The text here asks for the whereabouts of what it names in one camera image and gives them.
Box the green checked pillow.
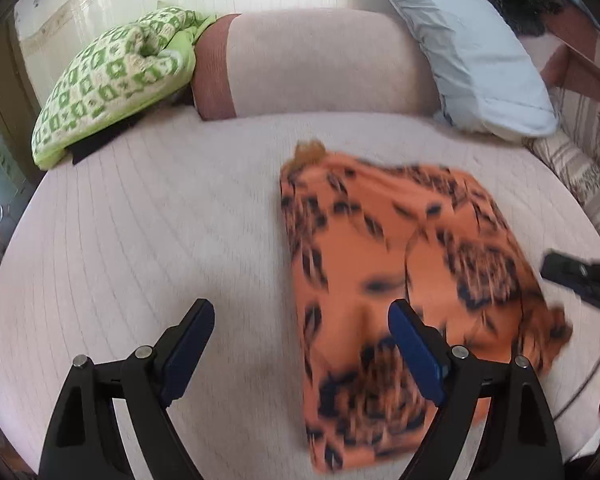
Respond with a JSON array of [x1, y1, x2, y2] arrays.
[[31, 6, 216, 171]]

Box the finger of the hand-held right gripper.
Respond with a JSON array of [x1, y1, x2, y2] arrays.
[[540, 251, 600, 318]]

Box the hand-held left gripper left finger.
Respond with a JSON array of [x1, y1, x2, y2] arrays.
[[39, 298, 216, 480]]

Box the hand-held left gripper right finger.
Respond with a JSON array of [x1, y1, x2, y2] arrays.
[[387, 299, 566, 480]]

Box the orange floral blouse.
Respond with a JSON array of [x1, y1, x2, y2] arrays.
[[279, 141, 574, 474]]

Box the pink bolster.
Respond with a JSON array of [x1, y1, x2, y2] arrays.
[[191, 8, 443, 122]]

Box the reddish patterned cushion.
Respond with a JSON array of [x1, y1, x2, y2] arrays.
[[520, 10, 600, 107]]

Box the striped cushion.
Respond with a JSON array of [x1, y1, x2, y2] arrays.
[[524, 86, 600, 257]]

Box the blue cloth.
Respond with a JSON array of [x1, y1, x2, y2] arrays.
[[560, 0, 600, 28]]

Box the black cable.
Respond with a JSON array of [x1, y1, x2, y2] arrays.
[[552, 327, 600, 418]]

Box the pink quilted bed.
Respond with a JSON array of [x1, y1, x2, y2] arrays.
[[0, 109, 600, 480]]

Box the light blue pillow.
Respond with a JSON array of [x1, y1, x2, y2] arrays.
[[355, 0, 561, 142]]

